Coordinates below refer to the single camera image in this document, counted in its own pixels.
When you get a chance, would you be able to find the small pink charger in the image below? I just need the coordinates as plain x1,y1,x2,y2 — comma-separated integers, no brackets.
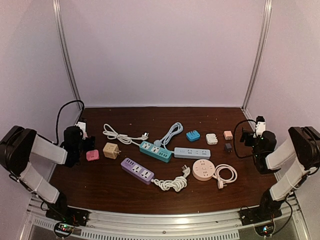
223,130,233,141

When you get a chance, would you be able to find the dark grey charger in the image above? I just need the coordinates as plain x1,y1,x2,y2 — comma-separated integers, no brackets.
224,143,232,153

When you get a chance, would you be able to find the beige cube socket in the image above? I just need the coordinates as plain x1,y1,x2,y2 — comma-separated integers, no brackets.
102,142,121,160

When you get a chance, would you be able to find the white plug adapter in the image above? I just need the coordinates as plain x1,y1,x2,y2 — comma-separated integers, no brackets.
205,133,218,145

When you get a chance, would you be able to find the blue plug adapter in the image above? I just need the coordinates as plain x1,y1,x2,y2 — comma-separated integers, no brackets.
186,130,201,142

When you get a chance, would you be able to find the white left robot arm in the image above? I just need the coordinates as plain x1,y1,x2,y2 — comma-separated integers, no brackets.
0,125,87,222

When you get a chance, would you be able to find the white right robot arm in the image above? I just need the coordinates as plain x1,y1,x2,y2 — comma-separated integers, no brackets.
240,126,320,221

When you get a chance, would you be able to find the purple power strip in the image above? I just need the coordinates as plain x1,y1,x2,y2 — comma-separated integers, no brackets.
120,158,155,185

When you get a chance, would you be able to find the grey-blue power strip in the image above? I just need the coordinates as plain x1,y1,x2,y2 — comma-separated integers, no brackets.
173,147,211,160

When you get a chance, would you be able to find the teal power strip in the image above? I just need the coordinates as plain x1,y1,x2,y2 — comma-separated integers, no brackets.
139,141,172,163

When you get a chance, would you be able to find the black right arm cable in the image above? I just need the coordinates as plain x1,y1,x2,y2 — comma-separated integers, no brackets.
233,119,258,159

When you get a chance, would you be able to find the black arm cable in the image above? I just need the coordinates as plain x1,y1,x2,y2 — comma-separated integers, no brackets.
233,119,258,159
55,99,86,146

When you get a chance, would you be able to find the white coiled power cable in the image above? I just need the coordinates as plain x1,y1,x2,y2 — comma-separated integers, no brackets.
102,123,151,146

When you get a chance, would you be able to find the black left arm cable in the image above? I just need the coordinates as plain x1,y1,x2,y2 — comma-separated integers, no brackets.
55,99,86,146

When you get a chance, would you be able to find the white cable of round socket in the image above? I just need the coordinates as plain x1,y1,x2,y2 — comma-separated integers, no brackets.
212,163,238,190

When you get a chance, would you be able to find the light blue power cable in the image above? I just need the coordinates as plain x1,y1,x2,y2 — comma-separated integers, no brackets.
152,121,184,147

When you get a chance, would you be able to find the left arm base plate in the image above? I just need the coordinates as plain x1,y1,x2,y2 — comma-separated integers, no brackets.
45,197,90,227

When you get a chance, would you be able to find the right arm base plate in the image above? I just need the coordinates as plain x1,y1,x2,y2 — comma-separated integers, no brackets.
238,196,284,226

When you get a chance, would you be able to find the white cable of purple strip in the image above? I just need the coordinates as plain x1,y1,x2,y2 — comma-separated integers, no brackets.
152,163,192,193

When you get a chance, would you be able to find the aluminium front rail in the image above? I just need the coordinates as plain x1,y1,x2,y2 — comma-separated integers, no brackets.
18,197,311,240

